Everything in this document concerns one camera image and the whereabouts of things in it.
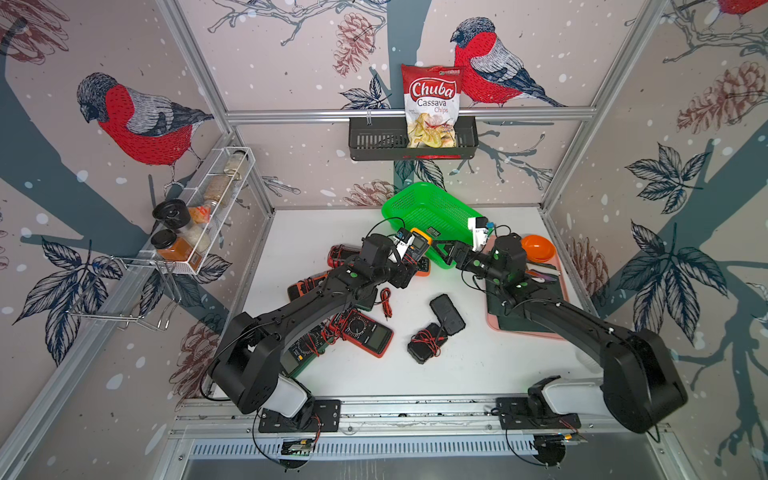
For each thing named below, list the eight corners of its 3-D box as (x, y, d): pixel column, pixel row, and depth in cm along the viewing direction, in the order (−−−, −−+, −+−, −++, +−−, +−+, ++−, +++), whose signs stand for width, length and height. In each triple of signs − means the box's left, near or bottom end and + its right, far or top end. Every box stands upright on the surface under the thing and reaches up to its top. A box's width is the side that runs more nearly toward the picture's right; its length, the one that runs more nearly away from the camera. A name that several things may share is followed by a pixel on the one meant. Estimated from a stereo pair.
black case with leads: (417, 369, 82) (418, 365, 79) (403, 344, 86) (403, 340, 83) (450, 348, 86) (452, 343, 83) (435, 325, 90) (436, 320, 87)
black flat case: (448, 336, 87) (449, 332, 85) (429, 305, 94) (430, 300, 91) (465, 328, 89) (467, 323, 86) (445, 297, 96) (447, 292, 93)
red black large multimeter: (338, 337, 88) (337, 333, 86) (353, 311, 93) (352, 308, 91) (383, 359, 84) (382, 356, 82) (396, 331, 89) (396, 327, 87)
